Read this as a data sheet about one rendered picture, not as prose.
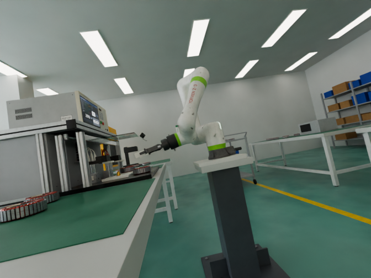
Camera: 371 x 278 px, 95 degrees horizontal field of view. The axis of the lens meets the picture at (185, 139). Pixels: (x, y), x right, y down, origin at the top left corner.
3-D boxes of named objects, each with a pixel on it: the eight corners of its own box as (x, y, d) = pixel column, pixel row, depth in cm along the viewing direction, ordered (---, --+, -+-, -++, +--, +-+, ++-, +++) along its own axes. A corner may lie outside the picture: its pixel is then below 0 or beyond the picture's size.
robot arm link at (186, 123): (205, 95, 120) (190, 93, 122) (205, 81, 110) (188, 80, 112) (194, 137, 102) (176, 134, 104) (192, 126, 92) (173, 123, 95)
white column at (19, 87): (48, 213, 409) (32, 82, 433) (33, 220, 364) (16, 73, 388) (26, 218, 403) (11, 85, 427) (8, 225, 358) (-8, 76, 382)
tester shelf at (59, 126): (117, 139, 152) (116, 134, 152) (76, 127, 85) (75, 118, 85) (65, 148, 147) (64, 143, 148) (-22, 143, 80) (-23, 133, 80)
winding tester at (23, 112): (109, 133, 141) (105, 110, 143) (83, 124, 98) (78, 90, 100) (59, 142, 137) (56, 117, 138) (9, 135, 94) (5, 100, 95)
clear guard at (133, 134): (147, 141, 151) (146, 134, 152) (142, 138, 127) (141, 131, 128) (109, 148, 148) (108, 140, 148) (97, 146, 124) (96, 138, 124)
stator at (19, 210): (56, 206, 58) (54, 195, 59) (25, 219, 47) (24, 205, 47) (23, 212, 58) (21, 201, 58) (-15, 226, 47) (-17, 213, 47)
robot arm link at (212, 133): (212, 149, 129) (206, 125, 130) (230, 146, 118) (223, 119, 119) (201, 152, 119) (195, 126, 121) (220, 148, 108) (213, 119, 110)
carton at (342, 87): (344, 94, 574) (342, 85, 576) (358, 89, 533) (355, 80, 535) (333, 95, 568) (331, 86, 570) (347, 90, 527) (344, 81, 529)
